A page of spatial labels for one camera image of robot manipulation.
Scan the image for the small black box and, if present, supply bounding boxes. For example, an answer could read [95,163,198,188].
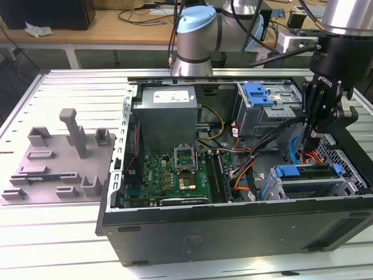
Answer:
[287,11,307,29]

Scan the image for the grey parts rack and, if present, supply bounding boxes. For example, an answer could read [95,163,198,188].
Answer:
[0,108,118,207]

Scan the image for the orange black power wire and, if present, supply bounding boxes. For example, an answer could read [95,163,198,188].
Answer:
[301,150,325,166]

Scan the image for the dark RAM stick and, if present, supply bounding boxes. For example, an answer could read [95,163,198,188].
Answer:
[215,150,234,202]

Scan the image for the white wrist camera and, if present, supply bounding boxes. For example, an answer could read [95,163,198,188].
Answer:
[276,29,321,53]

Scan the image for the black PC case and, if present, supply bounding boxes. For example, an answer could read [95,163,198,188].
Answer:
[95,75,373,268]

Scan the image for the wooden desk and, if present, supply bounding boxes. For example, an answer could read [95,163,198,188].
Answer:
[0,0,373,70]

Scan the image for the black computer box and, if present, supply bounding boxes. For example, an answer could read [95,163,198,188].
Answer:
[0,0,96,32]

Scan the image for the metal disk bay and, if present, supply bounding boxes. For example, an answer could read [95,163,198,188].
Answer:
[262,167,368,202]

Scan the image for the white crumpled plastic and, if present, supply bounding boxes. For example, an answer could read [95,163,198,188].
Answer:
[24,20,55,38]

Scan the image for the grey power supply unit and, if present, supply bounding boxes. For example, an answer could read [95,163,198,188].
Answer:
[131,86,199,146]

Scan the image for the green motherboard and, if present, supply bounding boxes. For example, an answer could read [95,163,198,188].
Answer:
[124,150,244,208]

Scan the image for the metal drive cage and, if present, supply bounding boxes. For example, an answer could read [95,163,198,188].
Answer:
[235,81,307,141]

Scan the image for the black graphics card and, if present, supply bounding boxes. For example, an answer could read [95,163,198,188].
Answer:
[159,195,210,207]

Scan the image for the CPU socket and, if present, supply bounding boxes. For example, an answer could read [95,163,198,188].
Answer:
[175,171,199,193]

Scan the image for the blue plastic latch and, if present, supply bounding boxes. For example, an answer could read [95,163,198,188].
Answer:
[244,83,276,108]

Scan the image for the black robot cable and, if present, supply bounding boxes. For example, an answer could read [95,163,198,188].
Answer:
[250,0,323,68]

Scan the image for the grey wire bundle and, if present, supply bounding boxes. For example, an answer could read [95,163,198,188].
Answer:
[194,139,253,154]

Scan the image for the hard disk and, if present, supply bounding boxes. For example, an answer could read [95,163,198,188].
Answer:
[260,162,342,202]

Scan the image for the black RAM slot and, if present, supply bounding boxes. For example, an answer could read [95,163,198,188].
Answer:
[205,150,222,204]

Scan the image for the yellow wire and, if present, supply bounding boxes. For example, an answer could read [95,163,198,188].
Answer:
[199,104,225,141]

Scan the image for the metal socket cover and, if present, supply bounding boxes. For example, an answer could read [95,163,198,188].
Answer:
[173,145,199,173]

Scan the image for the blue wire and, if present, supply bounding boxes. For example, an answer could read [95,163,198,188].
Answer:
[288,133,305,169]

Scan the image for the black cable bundle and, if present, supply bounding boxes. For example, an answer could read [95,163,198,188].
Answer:
[230,115,307,202]

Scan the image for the blue RAM stick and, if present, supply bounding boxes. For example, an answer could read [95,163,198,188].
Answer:
[25,174,64,185]

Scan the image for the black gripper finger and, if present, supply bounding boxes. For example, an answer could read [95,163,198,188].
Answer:
[301,80,324,152]
[319,90,360,138]

